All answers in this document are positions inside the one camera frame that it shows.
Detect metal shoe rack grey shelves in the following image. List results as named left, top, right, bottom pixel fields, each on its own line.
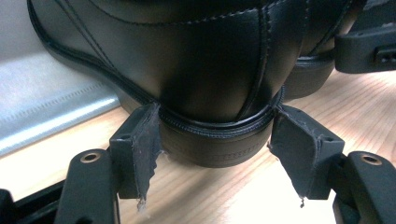
left=0, top=0, right=122, bottom=159

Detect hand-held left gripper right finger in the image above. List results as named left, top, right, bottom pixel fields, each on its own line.
left=267, top=104, right=347, bottom=209

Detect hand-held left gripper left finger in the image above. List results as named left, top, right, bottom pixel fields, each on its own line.
left=108, top=102, right=163, bottom=213

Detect black leather shoe white insole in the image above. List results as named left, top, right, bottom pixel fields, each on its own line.
left=27, top=0, right=310, bottom=169

